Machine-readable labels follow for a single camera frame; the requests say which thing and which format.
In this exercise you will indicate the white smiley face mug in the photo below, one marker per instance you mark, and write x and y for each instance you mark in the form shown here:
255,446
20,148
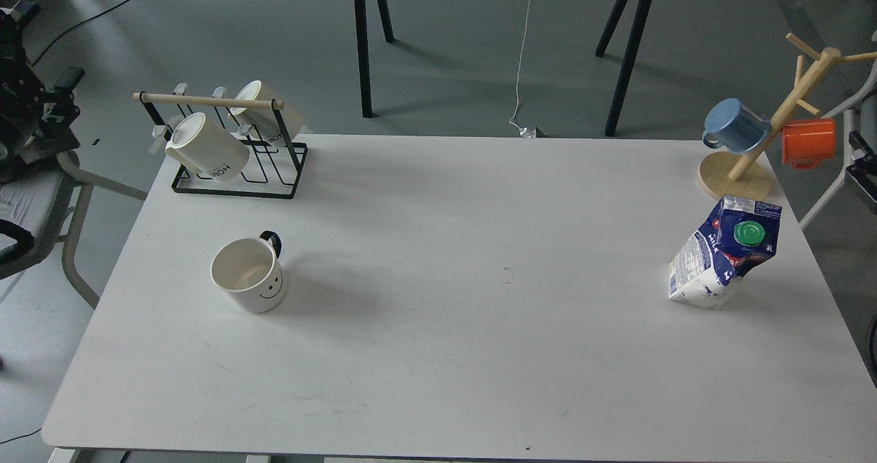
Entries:
249,271

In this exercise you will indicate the blue white milk carton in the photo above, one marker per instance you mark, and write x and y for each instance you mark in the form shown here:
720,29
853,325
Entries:
738,235

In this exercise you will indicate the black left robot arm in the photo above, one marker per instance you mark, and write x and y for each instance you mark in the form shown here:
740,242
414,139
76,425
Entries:
35,120

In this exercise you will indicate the white mug rear rack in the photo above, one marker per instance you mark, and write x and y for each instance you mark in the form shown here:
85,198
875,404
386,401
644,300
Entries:
264,119

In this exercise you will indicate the white mug rack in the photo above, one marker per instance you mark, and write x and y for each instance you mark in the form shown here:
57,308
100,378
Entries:
264,119
203,146

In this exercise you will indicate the black table legs left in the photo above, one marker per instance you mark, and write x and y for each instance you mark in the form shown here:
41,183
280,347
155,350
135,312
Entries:
362,48

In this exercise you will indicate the white mug front rack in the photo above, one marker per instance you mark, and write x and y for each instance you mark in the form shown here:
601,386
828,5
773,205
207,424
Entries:
203,146

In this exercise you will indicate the wooden mug tree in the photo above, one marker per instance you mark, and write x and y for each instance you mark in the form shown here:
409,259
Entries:
724,173

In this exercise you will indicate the blue mug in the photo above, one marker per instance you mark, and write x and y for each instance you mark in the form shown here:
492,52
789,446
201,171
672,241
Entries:
732,125

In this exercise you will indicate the orange mug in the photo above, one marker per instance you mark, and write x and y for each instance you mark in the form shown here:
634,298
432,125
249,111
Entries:
807,143

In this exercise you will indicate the black wire mug rack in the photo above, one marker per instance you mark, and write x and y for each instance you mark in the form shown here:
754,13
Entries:
270,172

